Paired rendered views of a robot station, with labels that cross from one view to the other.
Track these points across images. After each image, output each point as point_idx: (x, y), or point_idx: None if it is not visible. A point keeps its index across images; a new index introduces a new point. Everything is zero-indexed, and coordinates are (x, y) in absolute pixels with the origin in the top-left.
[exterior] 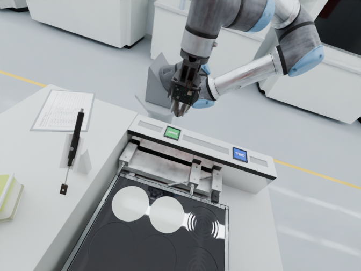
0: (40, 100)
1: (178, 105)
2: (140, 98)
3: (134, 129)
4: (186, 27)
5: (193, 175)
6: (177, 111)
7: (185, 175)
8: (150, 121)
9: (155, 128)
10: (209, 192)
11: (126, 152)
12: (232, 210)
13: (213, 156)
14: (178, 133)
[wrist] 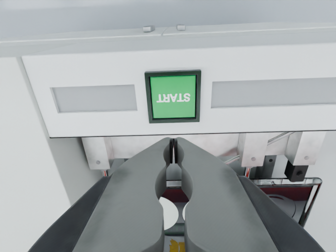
0: None
1: (162, 192)
2: None
3: (62, 131)
4: None
5: (249, 152)
6: (167, 165)
7: (231, 137)
8: (79, 75)
9: (114, 96)
10: (284, 154)
11: (93, 153)
12: (328, 138)
13: (317, 129)
14: (192, 93)
